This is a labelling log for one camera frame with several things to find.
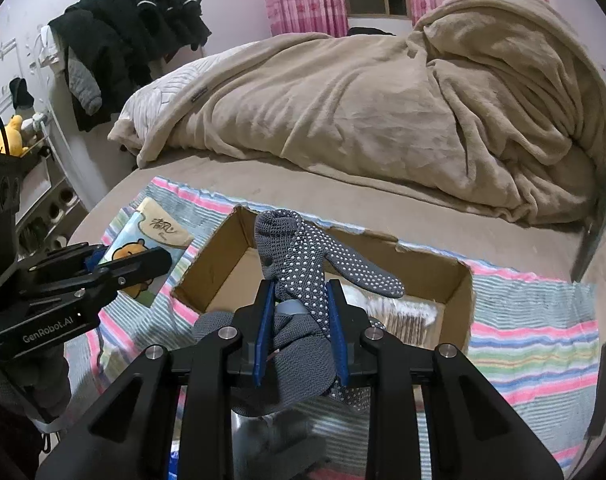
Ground bear print tissue pack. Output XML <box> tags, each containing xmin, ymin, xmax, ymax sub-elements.
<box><xmin>102</xmin><ymin>197</ymin><xmax>193</xmax><ymax>307</ymax></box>

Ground grey dotted knit glove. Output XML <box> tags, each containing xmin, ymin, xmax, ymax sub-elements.
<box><xmin>192</xmin><ymin>208</ymin><xmax>406</xmax><ymax>416</ymax></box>

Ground left gloved hand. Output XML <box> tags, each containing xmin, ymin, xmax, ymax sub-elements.
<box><xmin>0</xmin><ymin>344</ymin><xmax>71</xmax><ymax>422</ymax></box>

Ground white striped socks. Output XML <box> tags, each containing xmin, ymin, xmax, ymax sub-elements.
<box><xmin>340</xmin><ymin>280</ymin><xmax>445</xmax><ymax>349</ymax></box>

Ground white shelf rack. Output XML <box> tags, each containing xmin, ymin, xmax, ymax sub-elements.
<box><xmin>16</xmin><ymin>113</ymin><xmax>87</xmax><ymax>259</ymax></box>

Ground cardboard box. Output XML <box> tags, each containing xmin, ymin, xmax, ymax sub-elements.
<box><xmin>171</xmin><ymin>204</ymin><xmax>476</xmax><ymax>356</ymax></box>

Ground yellow plush toy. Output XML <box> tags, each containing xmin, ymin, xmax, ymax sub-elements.
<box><xmin>0</xmin><ymin>115</ymin><xmax>28</xmax><ymax>157</ymax></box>

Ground striped towel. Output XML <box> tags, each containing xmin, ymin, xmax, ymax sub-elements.
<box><xmin>66</xmin><ymin>177</ymin><xmax>600</xmax><ymax>471</ymax></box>

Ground pile of black clothes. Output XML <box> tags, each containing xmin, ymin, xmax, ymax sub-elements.
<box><xmin>49</xmin><ymin>0</ymin><xmax>211</xmax><ymax>132</ymax></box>

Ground beige blanket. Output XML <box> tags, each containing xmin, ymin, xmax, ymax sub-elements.
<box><xmin>109</xmin><ymin>0</ymin><xmax>606</xmax><ymax>224</ymax></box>

